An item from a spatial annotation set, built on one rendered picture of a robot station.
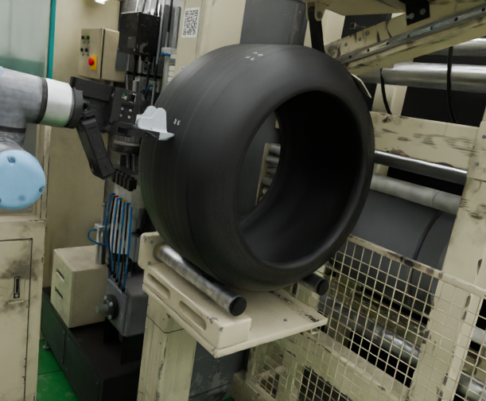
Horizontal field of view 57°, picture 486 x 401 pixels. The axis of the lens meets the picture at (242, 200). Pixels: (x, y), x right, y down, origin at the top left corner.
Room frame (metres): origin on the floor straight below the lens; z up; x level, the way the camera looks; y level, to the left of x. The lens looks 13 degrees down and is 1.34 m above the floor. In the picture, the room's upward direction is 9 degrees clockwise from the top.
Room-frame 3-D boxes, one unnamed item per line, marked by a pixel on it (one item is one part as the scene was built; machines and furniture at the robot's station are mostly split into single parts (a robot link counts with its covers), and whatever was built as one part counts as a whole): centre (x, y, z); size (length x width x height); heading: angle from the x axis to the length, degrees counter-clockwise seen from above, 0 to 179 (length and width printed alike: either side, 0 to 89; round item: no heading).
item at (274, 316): (1.12, -0.02, 0.80); 0.37 x 0.36 x 0.02; 131
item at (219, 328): (1.03, 0.09, 0.84); 0.36 x 0.09 x 0.06; 41
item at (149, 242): (1.25, 0.10, 0.90); 0.40 x 0.03 x 0.10; 131
